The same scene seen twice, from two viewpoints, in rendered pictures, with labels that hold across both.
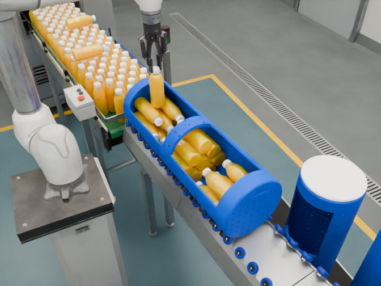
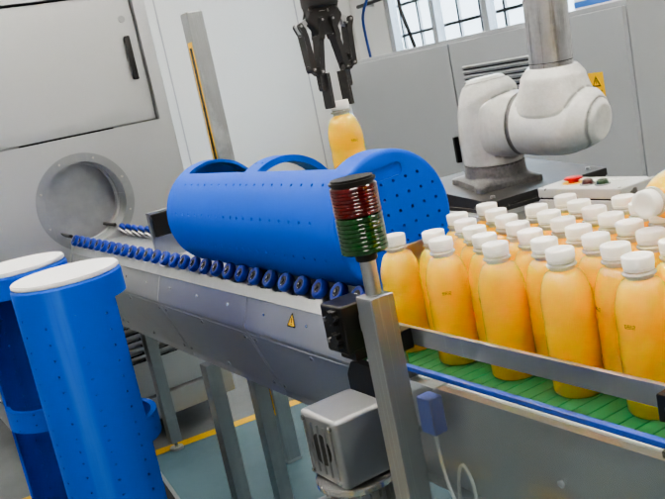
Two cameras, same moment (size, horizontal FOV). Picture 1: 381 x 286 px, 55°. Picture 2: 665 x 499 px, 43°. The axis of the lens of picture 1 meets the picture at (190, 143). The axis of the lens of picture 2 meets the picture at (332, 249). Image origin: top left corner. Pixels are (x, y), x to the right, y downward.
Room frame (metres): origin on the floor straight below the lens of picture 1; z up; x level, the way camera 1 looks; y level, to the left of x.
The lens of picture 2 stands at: (3.28, 0.14, 1.39)
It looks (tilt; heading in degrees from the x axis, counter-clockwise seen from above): 11 degrees down; 182
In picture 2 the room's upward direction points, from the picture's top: 12 degrees counter-clockwise
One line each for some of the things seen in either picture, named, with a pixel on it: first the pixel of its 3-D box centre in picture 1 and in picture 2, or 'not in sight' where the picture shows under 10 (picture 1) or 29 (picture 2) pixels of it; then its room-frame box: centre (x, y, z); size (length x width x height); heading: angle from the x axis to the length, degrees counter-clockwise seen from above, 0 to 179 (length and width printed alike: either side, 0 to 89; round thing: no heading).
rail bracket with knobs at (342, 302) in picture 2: not in sight; (352, 326); (1.81, 0.10, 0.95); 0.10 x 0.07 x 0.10; 122
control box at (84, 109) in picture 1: (79, 102); (598, 207); (1.69, 0.60, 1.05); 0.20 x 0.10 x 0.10; 32
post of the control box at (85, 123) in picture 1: (97, 172); not in sight; (1.69, 0.60, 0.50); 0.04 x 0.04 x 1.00; 32
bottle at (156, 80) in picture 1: (156, 88); (348, 154); (1.54, 0.16, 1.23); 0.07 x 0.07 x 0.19
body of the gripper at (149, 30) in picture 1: (152, 31); (321, 11); (1.53, 0.16, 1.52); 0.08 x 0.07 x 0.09; 122
